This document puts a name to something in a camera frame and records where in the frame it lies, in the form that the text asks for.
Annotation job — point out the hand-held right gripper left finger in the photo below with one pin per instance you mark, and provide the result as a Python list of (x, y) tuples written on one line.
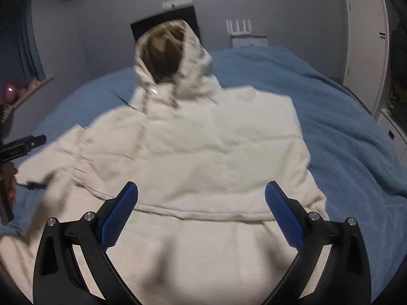
[(118, 213)]

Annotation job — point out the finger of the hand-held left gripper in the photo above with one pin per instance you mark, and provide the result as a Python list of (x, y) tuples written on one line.
[(38, 140), (28, 138)]

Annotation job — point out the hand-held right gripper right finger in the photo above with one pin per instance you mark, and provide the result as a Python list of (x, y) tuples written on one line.
[(284, 216)]

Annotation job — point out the cream hoodie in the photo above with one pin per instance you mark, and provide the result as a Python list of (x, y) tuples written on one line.
[(203, 152)]

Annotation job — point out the person's left hand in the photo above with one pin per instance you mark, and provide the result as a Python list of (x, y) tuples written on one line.
[(12, 181)]

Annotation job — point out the pink round lamp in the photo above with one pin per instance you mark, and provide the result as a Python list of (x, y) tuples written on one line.
[(9, 91)]

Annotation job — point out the wooden shelf edge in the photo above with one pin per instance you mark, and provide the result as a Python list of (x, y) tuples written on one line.
[(35, 87)]

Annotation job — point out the blue curtain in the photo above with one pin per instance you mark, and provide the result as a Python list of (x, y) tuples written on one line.
[(27, 44)]

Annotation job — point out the blue fleece blanket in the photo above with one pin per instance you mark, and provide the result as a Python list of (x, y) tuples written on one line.
[(346, 139)]

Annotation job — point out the white box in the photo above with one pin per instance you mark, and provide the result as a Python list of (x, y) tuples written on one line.
[(249, 41)]

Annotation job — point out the white wardrobe door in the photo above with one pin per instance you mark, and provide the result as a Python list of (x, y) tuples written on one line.
[(365, 44)]

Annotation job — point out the white router with antennas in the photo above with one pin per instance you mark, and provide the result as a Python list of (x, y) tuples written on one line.
[(244, 27)]

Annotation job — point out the white power strip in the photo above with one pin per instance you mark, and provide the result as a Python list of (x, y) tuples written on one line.
[(176, 2)]

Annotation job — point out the black flat screen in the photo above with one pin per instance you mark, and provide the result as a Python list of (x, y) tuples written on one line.
[(188, 14)]

